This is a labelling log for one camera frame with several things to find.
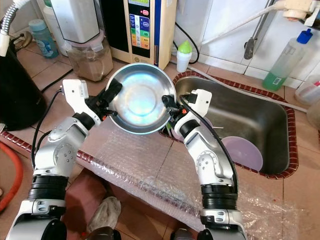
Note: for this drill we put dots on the beige tap fitting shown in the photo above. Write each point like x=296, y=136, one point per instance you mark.
x=297, y=7

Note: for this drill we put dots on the clear bubble wrap sheet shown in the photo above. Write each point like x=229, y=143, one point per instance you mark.
x=145, y=170

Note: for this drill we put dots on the grey metal tap lever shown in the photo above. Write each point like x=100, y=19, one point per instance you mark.
x=251, y=49

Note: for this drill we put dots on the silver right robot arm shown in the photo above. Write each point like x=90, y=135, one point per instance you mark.
x=210, y=160

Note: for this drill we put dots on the steel blender with glass jar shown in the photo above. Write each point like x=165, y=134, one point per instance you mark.
x=87, y=60

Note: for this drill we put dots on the stainless steel sink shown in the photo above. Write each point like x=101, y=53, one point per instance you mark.
x=255, y=115

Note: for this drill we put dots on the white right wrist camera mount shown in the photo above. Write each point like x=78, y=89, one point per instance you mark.
x=200, y=102

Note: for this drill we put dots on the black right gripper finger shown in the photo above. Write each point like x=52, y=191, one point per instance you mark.
x=170, y=102

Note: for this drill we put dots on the white plastic container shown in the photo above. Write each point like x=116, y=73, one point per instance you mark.
x=61, y=35

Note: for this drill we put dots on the small blue plastic bottle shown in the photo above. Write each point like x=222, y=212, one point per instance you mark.
x=45, y=42

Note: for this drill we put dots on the beige water ionizer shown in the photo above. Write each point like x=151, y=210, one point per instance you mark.
x=140, y=30

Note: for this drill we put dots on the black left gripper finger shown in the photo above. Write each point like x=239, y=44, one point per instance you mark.
x=114, y=90
x=107, y=115

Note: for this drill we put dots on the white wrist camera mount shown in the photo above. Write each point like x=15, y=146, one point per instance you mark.
x=77, y=95
x=200, y=102

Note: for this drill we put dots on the white bottle green cap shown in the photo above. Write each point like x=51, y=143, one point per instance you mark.
x=184, y=56

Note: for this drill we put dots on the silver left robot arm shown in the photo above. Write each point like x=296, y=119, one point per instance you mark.
x=62, y=150

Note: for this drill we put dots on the clear bottle green dish soap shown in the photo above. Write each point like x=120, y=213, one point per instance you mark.
x=280, y=70

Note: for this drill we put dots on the white water pipe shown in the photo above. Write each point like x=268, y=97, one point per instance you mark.
x=240, y=22

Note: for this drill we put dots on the clear plastic lidded container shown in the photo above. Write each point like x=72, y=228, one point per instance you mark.
x=309, y=90

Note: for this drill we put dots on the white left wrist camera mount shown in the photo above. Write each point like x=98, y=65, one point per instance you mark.
x=77, y=95

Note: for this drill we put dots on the black electric kettle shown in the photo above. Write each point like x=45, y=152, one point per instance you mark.
x=20, y=85

